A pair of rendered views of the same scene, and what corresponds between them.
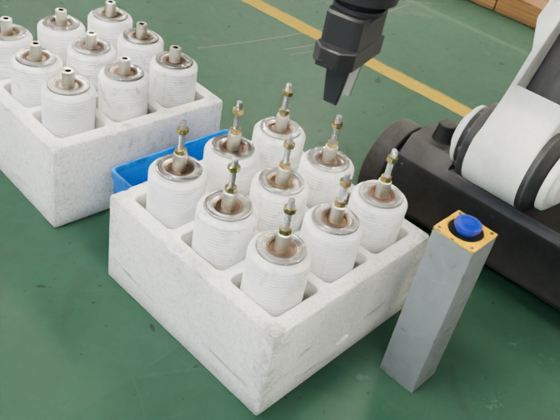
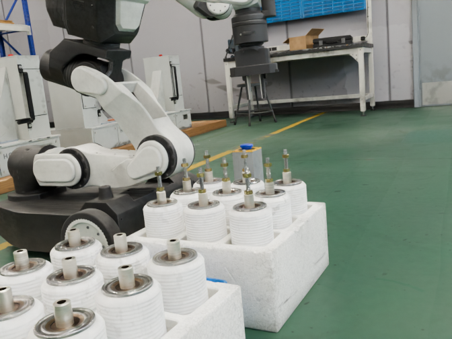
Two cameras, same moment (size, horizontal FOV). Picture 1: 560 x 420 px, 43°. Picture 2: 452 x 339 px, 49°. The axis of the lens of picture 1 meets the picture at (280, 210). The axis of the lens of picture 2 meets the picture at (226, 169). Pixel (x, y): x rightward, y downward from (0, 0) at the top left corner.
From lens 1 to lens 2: 1.70 m
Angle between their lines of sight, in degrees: 91
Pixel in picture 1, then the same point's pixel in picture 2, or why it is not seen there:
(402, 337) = not seen: hidden behind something
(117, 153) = not seen: hidden behind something
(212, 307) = (312, 232)
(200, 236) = (288, 210)
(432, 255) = (255, 164)
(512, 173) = (190, 148)
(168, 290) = (300, 262)
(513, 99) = (159, 125)
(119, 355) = (341, 304)
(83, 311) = (323, 327)
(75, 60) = (99, 284)
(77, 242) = not seen: outside the picture
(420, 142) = (114, 202)
